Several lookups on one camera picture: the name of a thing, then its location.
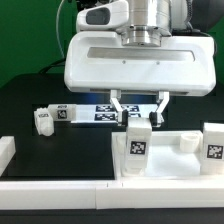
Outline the white paper with tags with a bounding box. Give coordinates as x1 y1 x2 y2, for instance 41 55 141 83
72 104 157 123

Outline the white front obstacle bar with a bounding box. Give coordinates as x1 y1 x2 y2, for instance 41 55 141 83
0 179 224 210

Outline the grey cable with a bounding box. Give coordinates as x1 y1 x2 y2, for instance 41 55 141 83
55 0 69 61

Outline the black cable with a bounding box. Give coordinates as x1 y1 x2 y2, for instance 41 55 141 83
39 59 66 75

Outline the white square table top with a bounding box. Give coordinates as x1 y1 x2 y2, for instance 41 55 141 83
112 130 224 180

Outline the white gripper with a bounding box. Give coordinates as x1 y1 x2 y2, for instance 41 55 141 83
64 0 216 127

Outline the white left obstacle block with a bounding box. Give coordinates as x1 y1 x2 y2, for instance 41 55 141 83
0 136 16 176

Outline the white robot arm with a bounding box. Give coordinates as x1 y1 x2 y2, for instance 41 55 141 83
64 0 216 127

